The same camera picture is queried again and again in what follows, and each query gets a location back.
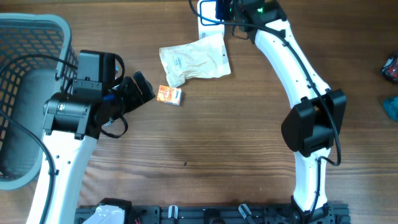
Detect orange packaged item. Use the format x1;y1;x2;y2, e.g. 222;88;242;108
157;85;182;106

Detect clear plastic bag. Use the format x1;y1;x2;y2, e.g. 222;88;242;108
159;34;231;87

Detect dark red item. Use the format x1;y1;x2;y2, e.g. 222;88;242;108
381;52;397;83

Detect blue liquid bottle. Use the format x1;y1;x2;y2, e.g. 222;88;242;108
382;96;398;122

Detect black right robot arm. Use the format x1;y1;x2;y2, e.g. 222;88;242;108
215;1;346;223

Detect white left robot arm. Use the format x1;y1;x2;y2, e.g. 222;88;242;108
27;50;155;223

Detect white barcode scanner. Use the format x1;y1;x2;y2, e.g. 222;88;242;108
197;0;224;39

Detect grey plastic mesh basket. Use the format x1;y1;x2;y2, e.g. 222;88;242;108
1;13;78;190

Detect black camera cable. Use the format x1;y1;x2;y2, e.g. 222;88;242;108
188;0;342;218

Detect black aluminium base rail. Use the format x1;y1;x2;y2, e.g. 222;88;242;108
73;203;351;224

